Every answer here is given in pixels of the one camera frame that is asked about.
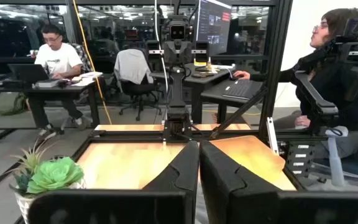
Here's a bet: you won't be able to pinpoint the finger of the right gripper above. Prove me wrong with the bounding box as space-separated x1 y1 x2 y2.
163 41 178 65
177 41 193 65

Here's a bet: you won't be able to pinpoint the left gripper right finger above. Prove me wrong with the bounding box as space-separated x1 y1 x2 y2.
199 139 358 224

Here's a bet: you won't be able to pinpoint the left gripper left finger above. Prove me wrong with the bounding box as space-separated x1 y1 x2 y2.
27 140 200 224

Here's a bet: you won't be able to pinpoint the grey jacket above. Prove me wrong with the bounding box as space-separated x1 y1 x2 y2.
114 49 154 93

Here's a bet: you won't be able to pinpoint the black monitor desk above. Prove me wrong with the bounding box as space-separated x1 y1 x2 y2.
150 63 236 124

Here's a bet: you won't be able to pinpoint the computer monitor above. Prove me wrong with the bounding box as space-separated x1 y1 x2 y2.
195 0 232 57

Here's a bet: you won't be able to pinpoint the black office chair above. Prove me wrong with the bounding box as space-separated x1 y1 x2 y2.
113 48 163 122

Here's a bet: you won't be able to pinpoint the black keyboard table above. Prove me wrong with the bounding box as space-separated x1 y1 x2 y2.
200 78 264 125

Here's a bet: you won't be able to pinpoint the black keyboard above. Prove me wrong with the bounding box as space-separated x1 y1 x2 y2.
222 79 263 101

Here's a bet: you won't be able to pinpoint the black box with white labels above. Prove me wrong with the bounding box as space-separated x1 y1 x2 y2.
286 141 316 177

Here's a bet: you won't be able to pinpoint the white papers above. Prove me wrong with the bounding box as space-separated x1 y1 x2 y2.
71 71 104 87

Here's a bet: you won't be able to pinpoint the person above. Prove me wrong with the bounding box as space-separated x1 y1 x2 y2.
26 24 88 141
233 7 358 162

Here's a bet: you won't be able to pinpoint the grey office chair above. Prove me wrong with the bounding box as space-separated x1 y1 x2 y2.
324 113 358 191

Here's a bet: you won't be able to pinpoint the black office desk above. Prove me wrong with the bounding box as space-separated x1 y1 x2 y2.
0 73 105 131

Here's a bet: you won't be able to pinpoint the grey book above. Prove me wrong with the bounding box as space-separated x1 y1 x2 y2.
37 78 60 89

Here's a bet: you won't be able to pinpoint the succulent in white patterned pot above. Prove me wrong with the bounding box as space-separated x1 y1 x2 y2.
6 138 87 224

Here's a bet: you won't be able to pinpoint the black laptop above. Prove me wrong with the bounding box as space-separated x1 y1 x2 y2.
7 63 51 85

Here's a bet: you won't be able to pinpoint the olive green bag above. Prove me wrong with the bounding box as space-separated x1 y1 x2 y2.
0 91 28 116

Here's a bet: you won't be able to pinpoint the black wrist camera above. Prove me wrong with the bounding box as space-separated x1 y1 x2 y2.
168 24 186 41

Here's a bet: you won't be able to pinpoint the white hanging cable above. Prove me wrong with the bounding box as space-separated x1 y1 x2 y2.
153 0 170 94

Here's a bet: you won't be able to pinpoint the yellow extension cable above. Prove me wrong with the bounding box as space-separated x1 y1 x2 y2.
71 0 113 125

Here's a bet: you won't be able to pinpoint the white metal bracket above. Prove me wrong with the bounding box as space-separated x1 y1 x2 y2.
265 116 280 156

